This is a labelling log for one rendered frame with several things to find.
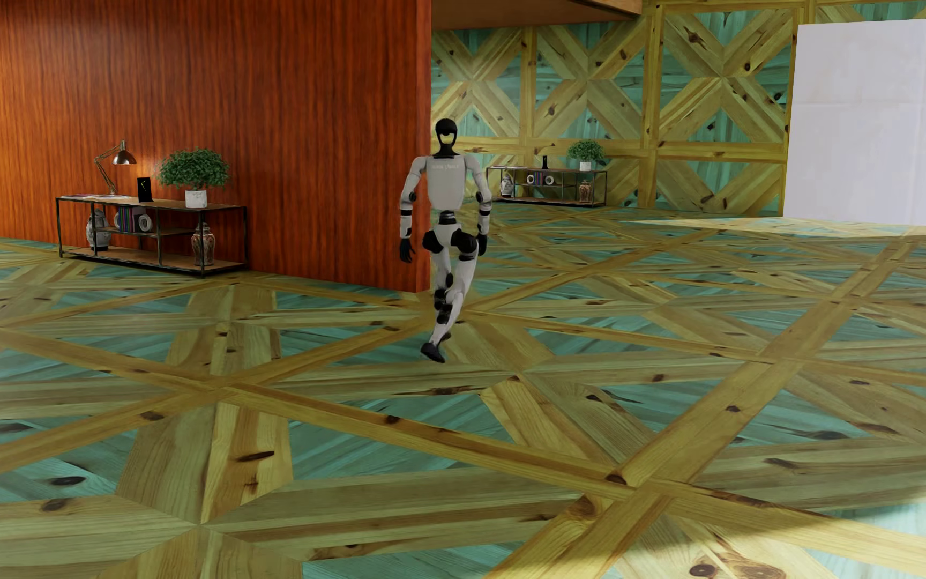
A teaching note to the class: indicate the row of books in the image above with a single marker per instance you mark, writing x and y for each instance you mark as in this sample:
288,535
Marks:
127,219

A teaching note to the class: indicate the black robot head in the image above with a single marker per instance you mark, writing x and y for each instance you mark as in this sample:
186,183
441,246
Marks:
446,137

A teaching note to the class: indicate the black metal wood console table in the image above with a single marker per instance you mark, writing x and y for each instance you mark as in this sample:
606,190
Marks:
153,233
547,186

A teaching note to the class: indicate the grey ceramic vase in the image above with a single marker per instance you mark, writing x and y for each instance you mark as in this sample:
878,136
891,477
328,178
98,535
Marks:
97,230
507,186

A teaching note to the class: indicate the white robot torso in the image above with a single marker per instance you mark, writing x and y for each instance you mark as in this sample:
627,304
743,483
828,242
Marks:
447,183

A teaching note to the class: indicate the large white wall panel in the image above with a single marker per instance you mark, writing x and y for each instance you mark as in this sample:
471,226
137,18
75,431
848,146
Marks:
885,121

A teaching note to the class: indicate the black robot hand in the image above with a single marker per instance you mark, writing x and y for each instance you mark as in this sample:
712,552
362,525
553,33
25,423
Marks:
481,244
406,250

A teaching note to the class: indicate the green plant in white pot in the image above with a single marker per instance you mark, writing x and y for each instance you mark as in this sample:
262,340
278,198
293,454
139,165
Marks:
588,153
194,171

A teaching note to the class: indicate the brown patterned ceramic vase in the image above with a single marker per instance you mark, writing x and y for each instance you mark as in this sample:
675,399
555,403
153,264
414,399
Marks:
202,244
584,191

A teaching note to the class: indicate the papers on table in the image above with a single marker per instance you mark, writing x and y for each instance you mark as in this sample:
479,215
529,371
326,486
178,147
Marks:
89,196

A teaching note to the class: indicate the robot right leg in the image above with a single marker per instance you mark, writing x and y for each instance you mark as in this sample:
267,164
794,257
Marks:
436,273

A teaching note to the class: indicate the small black speaker box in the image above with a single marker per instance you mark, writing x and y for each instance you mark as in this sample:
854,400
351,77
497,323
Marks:
145,190

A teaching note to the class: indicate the brass desk lamp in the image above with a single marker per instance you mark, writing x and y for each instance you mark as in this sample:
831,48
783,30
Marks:
113,165

